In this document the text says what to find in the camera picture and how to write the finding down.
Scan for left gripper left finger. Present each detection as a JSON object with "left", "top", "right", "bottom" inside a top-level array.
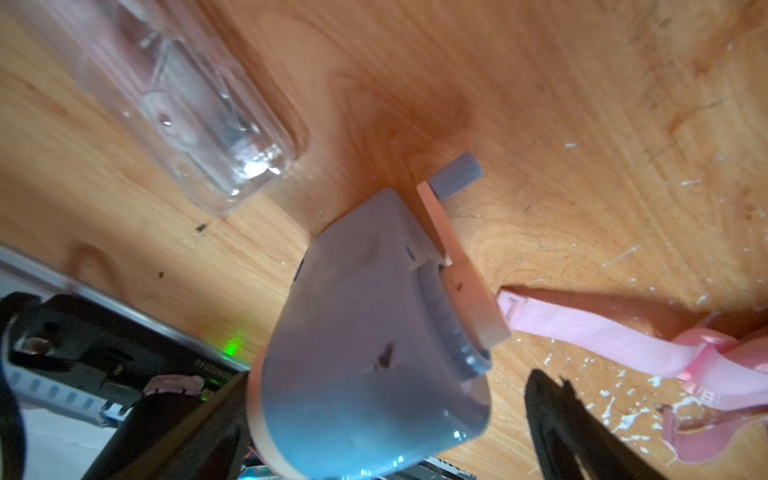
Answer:
[{"left": 83, "top": 372, "right": 251, "bottom": 479}]

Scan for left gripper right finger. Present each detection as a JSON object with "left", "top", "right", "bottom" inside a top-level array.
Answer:
[{"left": 524, "top": 369, "right": 663, "bottom": 479}]

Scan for pink student backpack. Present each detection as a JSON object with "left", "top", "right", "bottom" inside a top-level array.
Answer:
[{"left": 497, "top": 290, "right": 767, "bottom": 464}]

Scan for light blue pencil sharpener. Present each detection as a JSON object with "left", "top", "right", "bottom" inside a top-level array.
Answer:
[{"left": 247, "top": 153, "right": 510, "bottom": 479}]

